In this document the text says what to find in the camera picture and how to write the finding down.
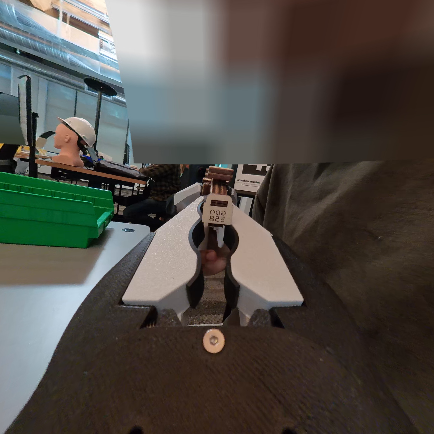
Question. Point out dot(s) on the white printed sign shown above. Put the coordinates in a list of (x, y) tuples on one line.
[(249, 181)]

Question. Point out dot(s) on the brown wooden model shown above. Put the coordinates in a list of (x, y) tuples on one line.
[(218, 179)]

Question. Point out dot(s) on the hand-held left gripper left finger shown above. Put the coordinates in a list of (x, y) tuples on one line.
[(162, 268)]

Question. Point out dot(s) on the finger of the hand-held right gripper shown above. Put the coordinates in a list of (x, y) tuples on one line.
[(220, 235), (188, 195)]

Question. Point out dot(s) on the wooden table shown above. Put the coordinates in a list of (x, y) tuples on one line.
[(67, 168)]

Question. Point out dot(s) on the grey monitor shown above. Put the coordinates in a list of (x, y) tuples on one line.
[(8, 118)]

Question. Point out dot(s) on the black softbox light stand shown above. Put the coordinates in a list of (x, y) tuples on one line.
[(30, 118)]

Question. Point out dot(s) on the black pole round disc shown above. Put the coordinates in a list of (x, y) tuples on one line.
[(100, 91)]

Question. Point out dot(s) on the green plastic bin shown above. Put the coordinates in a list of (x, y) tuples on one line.
[(51, 210)]

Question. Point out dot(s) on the mannequin head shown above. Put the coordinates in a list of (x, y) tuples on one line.
[(67, 145)]

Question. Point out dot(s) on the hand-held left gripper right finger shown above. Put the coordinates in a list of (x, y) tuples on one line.
[(264, 271)]

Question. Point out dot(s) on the black bag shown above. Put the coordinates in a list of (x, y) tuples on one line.
[(118, 168)]

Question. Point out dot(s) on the person's right hand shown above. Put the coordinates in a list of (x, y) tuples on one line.
[(213, 262)]

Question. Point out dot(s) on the white hard hat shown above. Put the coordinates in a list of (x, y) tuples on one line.
[(83, 130)]

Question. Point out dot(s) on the grey desk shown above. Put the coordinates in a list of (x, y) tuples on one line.
[(51, 305)]

